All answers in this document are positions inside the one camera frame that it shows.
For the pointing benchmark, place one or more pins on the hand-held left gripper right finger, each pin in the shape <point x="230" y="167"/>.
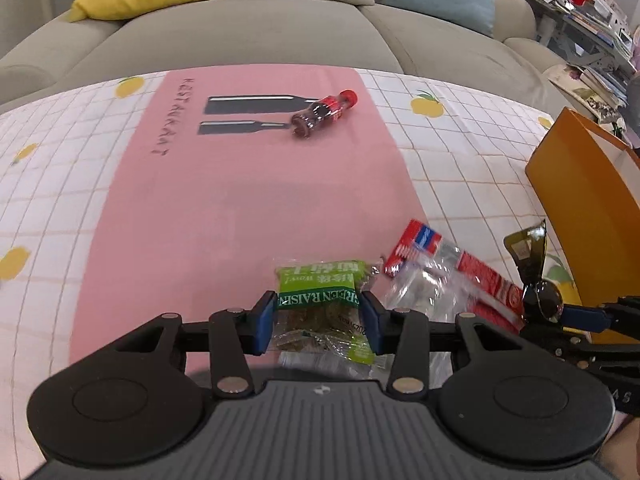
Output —
<point x="372" y="325"/>

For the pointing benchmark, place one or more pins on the green raisin packet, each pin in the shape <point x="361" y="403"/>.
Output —
<point x="320" y="290"/>

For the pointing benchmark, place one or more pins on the dark green snack packet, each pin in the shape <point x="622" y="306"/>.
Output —
<point x="532" y="255"/>

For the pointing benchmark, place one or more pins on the cluttered white desk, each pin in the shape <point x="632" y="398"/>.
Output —
<point x="565" y="30"/>

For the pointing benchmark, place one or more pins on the red clear plastic packet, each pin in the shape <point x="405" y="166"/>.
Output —
<point x="425" y="270"/>

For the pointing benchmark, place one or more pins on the red snack packet white stripe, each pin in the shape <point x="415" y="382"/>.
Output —
<point x="492" y="285"/>

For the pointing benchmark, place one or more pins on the pink and white printed tablecloth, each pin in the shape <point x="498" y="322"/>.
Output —
<point x="200" y="185"/>

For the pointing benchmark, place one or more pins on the beige sofa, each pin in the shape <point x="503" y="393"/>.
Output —
<point x="250" y="35"/>

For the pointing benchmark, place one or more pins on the pile of books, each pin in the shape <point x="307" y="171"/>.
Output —
<point x="595" y="25"/>

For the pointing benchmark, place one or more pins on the stack of magazines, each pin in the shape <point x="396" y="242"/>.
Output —
<point x="590" y="90"/>

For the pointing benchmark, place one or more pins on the person's right forearm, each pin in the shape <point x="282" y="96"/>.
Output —
<point x="625" y="447"/>

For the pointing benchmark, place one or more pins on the orange cardboard box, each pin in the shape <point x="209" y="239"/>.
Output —
<point x="575" y="185"/>

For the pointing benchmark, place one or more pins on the cola bottle shaped candy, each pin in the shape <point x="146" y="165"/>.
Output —
<point x="322" y="112"/>

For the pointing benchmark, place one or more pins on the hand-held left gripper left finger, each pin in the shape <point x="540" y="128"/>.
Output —
<point x="263" y="322"/>

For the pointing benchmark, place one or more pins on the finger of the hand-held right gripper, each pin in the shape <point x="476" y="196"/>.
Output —
<point x="570" y="347"/>
<point x="585" y="319"/>

